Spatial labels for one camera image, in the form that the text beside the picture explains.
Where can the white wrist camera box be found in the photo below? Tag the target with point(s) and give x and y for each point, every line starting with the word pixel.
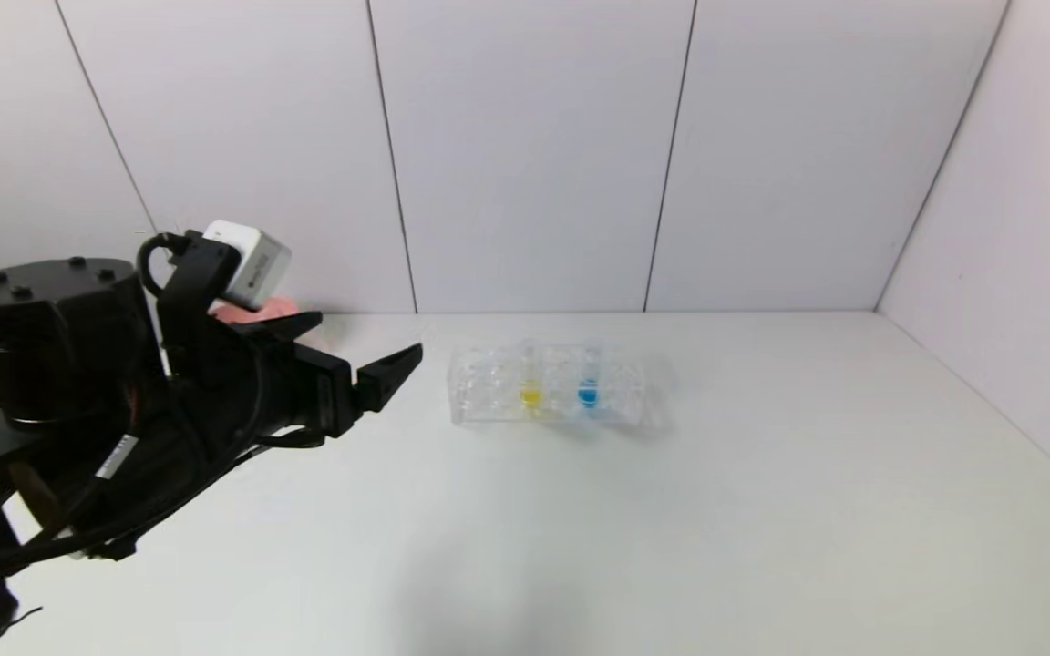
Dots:
pixel 252 264

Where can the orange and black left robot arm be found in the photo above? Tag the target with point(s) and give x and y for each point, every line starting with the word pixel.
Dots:
pixel 42 337

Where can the clear acrylic test tube rack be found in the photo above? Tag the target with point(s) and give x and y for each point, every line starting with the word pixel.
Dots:
pixel 621 392

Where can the test tube with blue pigment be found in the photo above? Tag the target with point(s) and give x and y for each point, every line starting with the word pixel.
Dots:
pixel 588 395

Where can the test tube with yellow pigment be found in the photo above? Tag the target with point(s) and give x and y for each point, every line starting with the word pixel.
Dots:
pixel 530 396

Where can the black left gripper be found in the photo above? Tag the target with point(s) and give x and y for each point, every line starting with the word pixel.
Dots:
pixel 332 392

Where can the pink plastic bowl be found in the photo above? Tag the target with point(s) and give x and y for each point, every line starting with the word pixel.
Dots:
pixel 274 308

